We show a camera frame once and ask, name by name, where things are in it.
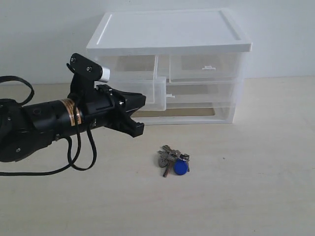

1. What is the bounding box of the white plastic drawer cabinet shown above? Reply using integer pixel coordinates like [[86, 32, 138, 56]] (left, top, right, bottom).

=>
[[86, 9, 252, 125]]

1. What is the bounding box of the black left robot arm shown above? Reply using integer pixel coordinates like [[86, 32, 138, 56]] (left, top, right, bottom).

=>
[[0, 74, 146, 162]]

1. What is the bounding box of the black left camera cable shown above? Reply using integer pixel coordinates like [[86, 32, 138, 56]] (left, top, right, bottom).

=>
[[0, 75, 98, 177]]

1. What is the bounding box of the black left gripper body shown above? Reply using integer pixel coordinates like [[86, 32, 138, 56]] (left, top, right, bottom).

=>
[[67, 73, 126, 129]]

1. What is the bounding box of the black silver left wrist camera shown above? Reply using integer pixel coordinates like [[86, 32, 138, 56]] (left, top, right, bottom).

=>
[[67, 53, 111, 83]]

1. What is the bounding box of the key bunch with blue tag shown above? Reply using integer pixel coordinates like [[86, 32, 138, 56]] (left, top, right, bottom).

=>
[[158, 145, 190, 177]]

